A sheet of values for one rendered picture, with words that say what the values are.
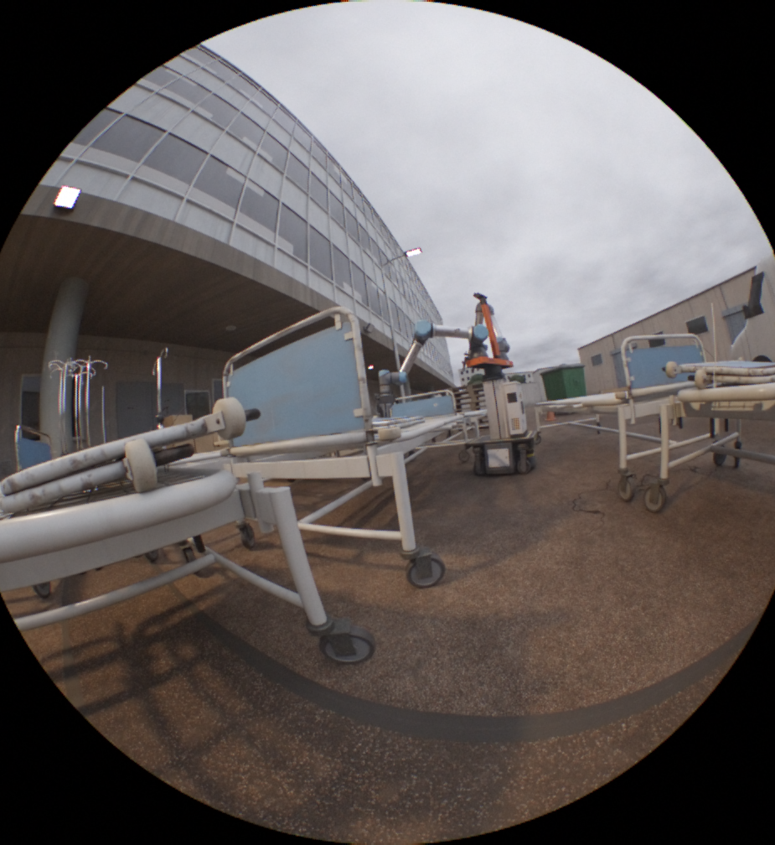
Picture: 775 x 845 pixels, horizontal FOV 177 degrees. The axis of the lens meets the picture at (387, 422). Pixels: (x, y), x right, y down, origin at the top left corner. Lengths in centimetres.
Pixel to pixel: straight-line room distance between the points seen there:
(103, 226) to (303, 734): 437
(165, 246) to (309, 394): 368
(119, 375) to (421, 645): 679
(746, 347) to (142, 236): 1014
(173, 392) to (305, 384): 628
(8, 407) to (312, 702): 685
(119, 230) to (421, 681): 448
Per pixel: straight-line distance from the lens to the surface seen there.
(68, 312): 484
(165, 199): 540
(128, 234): 415
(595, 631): 73
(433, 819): 54
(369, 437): 70
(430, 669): 64
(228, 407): 38
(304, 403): 85
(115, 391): 669
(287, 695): 67
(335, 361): 78
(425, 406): 271
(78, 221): 422
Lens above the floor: 54
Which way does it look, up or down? level
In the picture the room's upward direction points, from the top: 8 degrees counter-clockwise
